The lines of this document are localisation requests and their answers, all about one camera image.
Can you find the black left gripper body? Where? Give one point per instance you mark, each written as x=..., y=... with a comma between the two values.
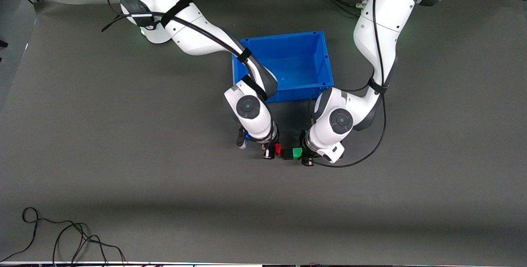
x=304, y=154

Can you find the small black cube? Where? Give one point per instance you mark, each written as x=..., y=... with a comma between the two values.
x=287, y=154

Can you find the dark grey table mat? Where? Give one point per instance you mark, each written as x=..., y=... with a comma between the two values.
x=263, y=209

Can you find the blue plastic storage bin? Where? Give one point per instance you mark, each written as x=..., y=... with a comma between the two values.
x=304, y=61

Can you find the small red cube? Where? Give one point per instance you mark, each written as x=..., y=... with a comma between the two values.
x=278, y=149

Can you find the small black clamp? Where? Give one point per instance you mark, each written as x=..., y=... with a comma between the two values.
x=3, y=44

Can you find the small green cube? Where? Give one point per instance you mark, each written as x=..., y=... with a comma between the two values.
x=297, y=152

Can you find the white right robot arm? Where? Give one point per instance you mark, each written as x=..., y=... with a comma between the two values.
x=197, y=32

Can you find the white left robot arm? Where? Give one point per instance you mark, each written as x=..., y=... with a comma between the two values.
x=383, y=24

